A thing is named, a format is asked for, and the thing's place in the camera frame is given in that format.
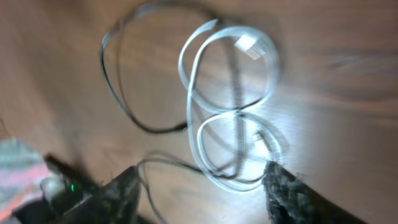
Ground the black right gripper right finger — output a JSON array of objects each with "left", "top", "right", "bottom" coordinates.
[{"left": 262, "top": 162, "right": 365, "bottom": 224}]

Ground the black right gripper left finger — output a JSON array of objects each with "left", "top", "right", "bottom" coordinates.
[{"left": 53, "top": 166, "right": 141, "bottom": 224}]

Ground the black USB cable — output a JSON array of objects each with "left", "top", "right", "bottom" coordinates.
[{"left": 99, "top": 1, "right": 271, "bottom": 224}]

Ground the white USB cable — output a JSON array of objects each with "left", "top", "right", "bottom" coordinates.
[{"left": 177, "top": 18, "right": 284, "bottom": 193}]

